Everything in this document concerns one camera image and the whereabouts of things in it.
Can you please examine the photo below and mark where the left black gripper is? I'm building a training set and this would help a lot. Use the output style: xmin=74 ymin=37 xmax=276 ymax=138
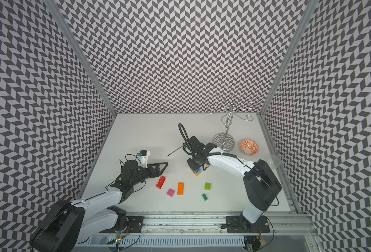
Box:
xmin=131 ymin=162 xmax=169 ymax=186

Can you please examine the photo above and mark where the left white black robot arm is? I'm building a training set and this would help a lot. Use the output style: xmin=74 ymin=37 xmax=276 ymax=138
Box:
xmin=30 ymin=160 xmax=168 ymax=252

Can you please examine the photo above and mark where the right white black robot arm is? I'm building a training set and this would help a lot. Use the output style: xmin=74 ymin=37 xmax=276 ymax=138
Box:
xmin=178 ymin=123 xmax=282 ymax=224

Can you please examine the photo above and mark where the red stacked lego brick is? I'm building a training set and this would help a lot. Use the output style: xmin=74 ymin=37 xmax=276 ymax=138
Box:
xmin=156 ymin=176 xmax=166 ymax=190

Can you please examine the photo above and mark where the orange long lego brick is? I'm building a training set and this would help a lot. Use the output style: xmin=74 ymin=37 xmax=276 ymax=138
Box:
xmin=177 ymin=182 xmax=184 ymax=195

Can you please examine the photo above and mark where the lime green lego brick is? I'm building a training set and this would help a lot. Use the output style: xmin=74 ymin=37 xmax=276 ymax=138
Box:
xmin=204 ymin=183 xmax=211 ymax=191

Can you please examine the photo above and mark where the pink lego brick near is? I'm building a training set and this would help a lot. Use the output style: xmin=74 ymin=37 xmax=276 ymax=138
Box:
xmin=167 ymin=189 xmax=175 ymax=197

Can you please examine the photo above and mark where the silver metal jewelry stand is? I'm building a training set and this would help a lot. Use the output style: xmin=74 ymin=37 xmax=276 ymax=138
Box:
xmin=208 ymin=94 xmax=254 ymax=152

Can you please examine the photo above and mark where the orange patterned small plate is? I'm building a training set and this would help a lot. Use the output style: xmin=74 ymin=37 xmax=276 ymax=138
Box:
xmin=240 ymin=139 xmax=260 ymax=155

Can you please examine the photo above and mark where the clear glass cup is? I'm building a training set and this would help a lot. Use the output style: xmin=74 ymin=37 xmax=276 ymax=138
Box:
xmin=265 ymin=154 xmax=282 ymax=170

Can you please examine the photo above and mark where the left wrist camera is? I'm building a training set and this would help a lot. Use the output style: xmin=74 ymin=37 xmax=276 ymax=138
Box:
xmin=137 ymin=150 xmax=150 ymax=168

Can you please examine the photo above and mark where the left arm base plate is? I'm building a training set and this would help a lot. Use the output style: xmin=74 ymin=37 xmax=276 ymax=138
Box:
xmin=108 ymin=216 xmax=145 ymax=234

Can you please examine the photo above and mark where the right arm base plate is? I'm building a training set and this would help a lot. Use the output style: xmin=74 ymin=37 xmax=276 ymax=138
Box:
xmin=221 ymin=214 xmax=270 ymax=234

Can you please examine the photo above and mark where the white ribbed cable duct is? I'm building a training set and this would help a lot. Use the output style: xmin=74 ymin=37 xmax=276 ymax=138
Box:
xmin=118 ymin=236 xmax=245 ymax=248

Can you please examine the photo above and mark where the aluminium front rail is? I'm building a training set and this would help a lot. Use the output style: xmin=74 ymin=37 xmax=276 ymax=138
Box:
xmin=56 ymin=214 xmax=318 ymax=236

